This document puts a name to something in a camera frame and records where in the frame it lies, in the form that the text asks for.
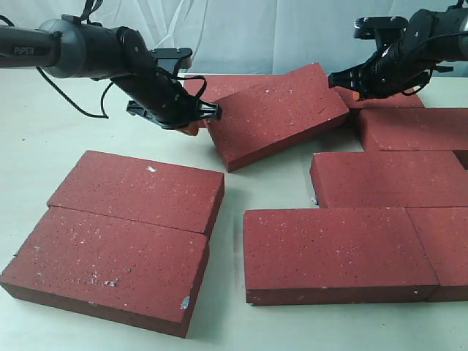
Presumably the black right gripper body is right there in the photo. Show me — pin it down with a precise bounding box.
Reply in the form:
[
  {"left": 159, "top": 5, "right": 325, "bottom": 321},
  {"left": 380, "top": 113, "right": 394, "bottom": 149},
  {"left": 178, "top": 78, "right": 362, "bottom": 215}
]
[{"left": 328, "top": 40, "right": 431, "bottom": 99}]

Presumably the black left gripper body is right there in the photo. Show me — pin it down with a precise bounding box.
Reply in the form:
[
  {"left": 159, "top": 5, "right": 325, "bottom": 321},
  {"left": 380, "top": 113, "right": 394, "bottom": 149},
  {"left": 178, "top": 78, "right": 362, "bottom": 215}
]
[{"left": 113, "top": 69, "right": 222, "bottom": 129}]

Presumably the red brick with white scuffs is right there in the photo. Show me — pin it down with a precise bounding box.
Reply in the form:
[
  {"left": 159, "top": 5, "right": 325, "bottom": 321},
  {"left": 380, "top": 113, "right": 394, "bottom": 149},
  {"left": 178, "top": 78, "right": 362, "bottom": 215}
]
[{"left": 1, "top": 208, "right": 209, "bottom": 338}]

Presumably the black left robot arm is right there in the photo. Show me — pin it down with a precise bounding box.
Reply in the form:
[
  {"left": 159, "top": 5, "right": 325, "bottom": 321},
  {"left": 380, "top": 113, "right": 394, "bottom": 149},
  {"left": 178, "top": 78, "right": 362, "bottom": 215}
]
[{"left": 1, "top": 15, "right": 222, "bottom": 135}]

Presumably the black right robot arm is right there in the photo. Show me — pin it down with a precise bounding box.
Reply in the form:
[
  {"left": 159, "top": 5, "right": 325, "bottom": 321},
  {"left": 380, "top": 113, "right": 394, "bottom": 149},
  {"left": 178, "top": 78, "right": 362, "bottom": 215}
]
[{"left": 328, "top": 2, "right": 467, "bottom": 100}]

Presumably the front large red brick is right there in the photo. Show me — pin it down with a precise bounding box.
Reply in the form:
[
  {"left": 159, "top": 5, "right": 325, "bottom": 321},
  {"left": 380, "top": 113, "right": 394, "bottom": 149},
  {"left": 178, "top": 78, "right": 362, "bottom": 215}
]
[{"left": 243, "top": 208, "right": 439, "bottom": 306}]

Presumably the white backdrop sheet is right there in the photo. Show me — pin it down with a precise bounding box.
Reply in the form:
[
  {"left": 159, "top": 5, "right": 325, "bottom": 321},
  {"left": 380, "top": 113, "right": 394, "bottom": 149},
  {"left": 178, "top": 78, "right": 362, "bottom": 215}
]
[{"left": 0, "top": 0, "right": 468, "bottom": 78}]

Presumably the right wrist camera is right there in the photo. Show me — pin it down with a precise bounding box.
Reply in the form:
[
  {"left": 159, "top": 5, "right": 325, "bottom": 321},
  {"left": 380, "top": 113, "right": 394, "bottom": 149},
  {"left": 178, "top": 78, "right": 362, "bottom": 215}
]
[{"left": 353, "top": 16, "right": 408, "bottom": 50}]

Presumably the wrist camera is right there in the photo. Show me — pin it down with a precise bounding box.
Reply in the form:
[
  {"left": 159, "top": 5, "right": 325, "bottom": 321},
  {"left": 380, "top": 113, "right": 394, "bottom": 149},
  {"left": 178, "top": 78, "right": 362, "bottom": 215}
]
[
  {"left": 353, "top": 16, "right": 408, "bottom": 50},
  {"left": 151, "top": 48, "right": 193, "bottom": 75}
]

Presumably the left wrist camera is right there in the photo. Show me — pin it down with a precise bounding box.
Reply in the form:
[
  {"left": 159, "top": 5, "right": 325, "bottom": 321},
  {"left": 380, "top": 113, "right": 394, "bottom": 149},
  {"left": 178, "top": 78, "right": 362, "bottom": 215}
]
[{"left": 151, "top": 48, "right": 193, "bottom": 75}]

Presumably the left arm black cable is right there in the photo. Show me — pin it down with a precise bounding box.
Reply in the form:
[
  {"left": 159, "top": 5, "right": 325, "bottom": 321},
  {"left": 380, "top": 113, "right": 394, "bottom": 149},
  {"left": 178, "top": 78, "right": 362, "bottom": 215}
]
[{"left": 0, "top": 0, "right": 208, "bottom": 120}]

